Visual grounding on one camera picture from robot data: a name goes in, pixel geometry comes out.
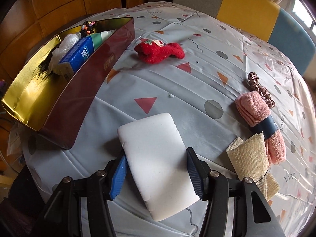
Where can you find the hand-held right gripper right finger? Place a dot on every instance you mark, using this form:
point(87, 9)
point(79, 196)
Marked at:
point(193, 175)

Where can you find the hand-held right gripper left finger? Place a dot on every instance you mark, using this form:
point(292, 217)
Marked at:
point(118, 177)

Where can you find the white foam sponge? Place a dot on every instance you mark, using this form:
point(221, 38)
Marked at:
point(158, 158)

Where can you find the beige mesh cloth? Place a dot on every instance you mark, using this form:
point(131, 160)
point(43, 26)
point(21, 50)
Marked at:
point(249, 155)

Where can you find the pink towel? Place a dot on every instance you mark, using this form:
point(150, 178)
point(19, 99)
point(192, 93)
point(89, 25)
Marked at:
point(254, 108)

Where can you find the gold and maroon tin box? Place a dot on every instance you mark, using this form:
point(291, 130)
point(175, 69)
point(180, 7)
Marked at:
point(81, 86)

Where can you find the brown scrunchie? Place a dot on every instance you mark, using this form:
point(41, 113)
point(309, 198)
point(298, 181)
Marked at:
point(259, 86)

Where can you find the blue tissue pack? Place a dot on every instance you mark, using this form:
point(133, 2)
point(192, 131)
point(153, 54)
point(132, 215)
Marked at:
point(76, 54)

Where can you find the white mesh bath pouf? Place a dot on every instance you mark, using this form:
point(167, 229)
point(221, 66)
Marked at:
point(66, 42)

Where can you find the black beaded hair piece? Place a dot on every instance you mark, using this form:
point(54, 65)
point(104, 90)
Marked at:
point(87, 28)

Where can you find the patterned grey tablecloth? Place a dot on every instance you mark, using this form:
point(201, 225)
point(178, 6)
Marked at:
point(185, 91)

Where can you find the wooden wardrobe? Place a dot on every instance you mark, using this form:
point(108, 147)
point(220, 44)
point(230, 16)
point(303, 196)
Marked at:
point(49, 5)

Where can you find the window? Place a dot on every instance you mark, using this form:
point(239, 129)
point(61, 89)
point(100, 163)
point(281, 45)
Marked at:
point(305, 12)

